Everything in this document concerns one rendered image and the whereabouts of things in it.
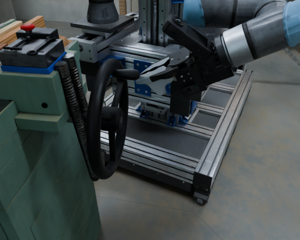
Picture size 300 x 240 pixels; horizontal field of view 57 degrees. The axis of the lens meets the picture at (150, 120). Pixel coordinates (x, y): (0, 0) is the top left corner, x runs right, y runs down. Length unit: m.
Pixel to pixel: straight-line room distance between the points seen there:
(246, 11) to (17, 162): 0.58
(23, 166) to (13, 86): 0.19
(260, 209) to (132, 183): 0.69
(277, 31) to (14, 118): 0.54
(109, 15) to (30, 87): 0.83
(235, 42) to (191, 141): 1.06
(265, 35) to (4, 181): 0.58
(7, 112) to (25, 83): 0.07
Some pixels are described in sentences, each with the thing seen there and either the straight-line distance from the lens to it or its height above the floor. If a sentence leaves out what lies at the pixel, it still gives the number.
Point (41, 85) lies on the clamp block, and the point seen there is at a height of 0.94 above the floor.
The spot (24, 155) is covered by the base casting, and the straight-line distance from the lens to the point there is 0.69.
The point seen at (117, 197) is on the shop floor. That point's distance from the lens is 1.55.
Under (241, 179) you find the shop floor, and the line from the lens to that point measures 1.71.
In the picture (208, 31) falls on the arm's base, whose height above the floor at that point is 0.85.
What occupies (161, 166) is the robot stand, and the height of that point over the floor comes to 0.18.
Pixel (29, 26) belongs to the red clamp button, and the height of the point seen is 1.02.
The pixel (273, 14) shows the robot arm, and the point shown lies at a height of 1.07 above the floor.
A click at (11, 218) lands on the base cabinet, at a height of 0.68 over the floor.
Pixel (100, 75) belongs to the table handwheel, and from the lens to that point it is 0.58.
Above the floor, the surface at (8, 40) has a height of 0.93.
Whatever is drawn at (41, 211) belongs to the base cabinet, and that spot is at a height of 0.59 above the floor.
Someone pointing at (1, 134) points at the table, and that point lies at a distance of 0.62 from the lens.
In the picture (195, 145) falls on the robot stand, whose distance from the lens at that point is 1.53.
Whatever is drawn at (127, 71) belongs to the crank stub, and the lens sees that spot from 0.62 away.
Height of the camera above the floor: 1.20
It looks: 36 degrees down
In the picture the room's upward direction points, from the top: straight up
